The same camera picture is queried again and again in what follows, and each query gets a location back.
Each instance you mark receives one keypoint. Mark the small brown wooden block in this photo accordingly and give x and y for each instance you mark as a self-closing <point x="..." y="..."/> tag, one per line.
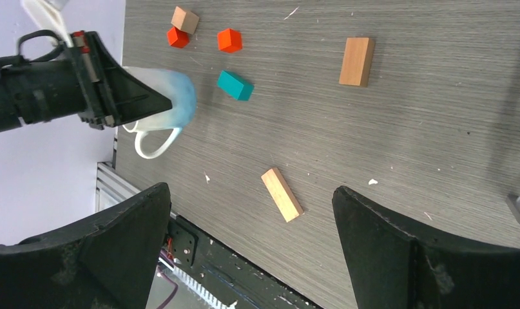
<point x="357" y="60"/>

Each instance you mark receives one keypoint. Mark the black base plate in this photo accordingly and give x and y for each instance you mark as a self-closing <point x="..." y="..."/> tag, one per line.
<point x="223" y="277"/>

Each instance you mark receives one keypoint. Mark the teal block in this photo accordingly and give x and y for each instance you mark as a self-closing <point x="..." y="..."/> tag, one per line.
<point x="235" y="86"/>

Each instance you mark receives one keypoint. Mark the tan wooden cube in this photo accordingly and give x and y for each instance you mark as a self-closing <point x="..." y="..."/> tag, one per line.
<point x="185" y="20"/>

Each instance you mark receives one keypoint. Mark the long light wooden block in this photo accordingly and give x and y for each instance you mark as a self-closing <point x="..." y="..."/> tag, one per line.
<point x="282" y="194"/>

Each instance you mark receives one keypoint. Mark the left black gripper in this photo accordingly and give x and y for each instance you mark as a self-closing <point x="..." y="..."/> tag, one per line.
<point x="84" y="79"/>

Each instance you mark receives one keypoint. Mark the orange red cube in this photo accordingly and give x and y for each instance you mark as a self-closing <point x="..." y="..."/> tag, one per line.
<point x="177" y="38"/>

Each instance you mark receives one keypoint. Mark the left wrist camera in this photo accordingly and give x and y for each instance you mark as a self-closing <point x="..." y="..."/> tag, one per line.
<point x="47" y="16"/>

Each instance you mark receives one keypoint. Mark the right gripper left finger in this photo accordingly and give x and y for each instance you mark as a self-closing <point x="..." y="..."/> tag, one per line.
<point x="106" y="260"/>

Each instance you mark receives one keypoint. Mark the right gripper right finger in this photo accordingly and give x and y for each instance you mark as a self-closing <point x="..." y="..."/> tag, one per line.
<point x="395" y="261"/>

